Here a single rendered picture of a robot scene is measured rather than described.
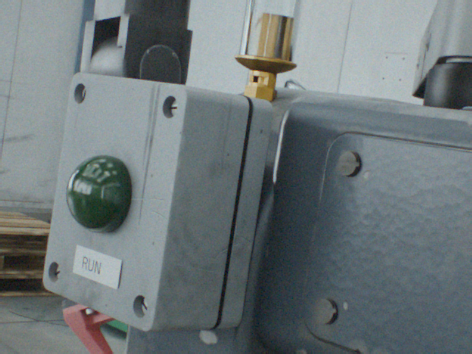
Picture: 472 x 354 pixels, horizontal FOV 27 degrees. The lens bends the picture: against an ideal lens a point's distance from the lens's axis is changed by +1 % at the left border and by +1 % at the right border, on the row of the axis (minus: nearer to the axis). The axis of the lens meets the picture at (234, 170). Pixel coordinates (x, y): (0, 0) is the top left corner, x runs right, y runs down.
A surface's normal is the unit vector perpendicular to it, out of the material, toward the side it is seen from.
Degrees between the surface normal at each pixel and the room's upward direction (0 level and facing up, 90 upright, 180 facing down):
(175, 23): 84
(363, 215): 90
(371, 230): 90
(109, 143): 90
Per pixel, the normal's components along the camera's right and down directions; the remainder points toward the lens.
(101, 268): -0.72, -0.07
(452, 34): -0.94, -0.13
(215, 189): 0.67, 0.14
